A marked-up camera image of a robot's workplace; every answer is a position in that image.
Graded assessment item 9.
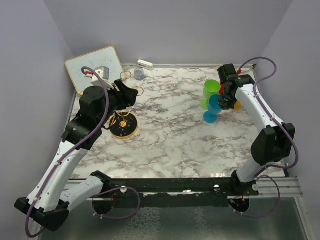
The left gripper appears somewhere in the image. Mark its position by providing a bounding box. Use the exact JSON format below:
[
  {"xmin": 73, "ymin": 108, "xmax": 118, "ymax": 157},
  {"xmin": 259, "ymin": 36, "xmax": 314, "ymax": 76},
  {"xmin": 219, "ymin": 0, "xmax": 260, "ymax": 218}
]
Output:
[{"xmin": 97, "ymin": 79, "xmax": 139, "ymax": 127}]

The red wine glass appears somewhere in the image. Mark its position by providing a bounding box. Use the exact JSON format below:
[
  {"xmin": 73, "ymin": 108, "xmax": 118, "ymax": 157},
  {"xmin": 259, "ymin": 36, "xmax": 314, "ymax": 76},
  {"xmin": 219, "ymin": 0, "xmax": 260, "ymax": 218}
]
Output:
[{"xmin": 219, "ymin": 82, "xmax": 224, "ymax": 95}]

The orange wine glass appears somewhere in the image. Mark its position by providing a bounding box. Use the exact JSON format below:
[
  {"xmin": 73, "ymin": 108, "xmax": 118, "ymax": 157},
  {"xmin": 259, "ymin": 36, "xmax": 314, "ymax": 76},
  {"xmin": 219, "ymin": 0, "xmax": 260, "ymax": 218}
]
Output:
[{"xmin": 233, "ymin": 101, "xmax": 242, "ymax": 111}]

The green wine glass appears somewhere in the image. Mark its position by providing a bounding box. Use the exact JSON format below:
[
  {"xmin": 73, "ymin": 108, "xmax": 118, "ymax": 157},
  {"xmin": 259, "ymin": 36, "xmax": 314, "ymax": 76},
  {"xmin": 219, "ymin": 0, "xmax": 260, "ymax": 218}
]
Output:
[{"xmin": 200, "ymin": 79, "xmax": 221, "ymax": 110}]

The blue wine glass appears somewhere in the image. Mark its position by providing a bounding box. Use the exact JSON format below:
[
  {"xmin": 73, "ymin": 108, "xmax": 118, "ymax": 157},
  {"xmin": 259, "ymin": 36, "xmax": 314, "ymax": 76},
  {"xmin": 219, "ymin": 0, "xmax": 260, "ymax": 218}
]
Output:
[{"xmin": 203, "ymin": 94, "xmax": 222, "ymax": 124}]

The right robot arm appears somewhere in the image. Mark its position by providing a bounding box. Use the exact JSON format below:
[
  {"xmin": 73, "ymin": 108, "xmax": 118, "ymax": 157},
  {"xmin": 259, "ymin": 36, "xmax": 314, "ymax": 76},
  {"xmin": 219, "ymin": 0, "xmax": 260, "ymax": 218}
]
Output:
[{"xmin": 218, "ymin": 73, "xmax": 296, "ymax": 196}]

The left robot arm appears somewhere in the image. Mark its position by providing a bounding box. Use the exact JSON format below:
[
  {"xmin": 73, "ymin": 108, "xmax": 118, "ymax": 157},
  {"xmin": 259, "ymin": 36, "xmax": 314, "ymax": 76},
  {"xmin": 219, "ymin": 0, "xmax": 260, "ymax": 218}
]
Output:
[{"xmin": 14, "ymin": 80, "xmax": 139, "ymax": 232}]

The white whiteboard eraser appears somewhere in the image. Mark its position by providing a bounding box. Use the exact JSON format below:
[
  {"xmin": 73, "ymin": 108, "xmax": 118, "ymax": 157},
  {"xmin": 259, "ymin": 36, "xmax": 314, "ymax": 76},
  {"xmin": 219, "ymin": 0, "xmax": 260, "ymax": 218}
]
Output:
[{"xmin": 137, "ymin": 59, "xmax": 154, "ymax": 71}]

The gold wire glass rack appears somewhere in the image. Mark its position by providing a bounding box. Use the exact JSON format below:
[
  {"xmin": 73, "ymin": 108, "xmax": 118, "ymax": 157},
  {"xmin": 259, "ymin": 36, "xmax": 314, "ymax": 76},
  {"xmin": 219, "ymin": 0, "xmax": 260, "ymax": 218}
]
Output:
[{"xmin": 81, "ymin": 67, "xmax": 145, "ymax": 139}]

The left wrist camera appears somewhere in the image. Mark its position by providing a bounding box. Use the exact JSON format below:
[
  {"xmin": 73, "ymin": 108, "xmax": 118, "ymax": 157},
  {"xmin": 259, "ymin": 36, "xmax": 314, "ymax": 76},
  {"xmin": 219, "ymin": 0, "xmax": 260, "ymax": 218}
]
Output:
[{"xmin": 85, "ymin": 66, "xmax": 113, "ymax": 90}]

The whiteboard with wooden frame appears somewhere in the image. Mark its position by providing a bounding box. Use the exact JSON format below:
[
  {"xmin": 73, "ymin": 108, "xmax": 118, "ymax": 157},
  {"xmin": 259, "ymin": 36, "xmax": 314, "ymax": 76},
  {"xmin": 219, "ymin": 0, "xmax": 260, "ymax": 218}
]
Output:
[{"xmin": 64, "ymin": 46, "xmax": 124, "ymax": 96}]

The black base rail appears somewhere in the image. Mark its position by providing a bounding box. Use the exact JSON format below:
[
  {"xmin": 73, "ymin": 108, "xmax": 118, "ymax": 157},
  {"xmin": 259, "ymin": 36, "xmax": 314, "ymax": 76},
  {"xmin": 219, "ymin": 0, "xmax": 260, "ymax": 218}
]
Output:
[{"xmin": 90, "ymin": 171, "xmax": 259, "ymax": 208}]

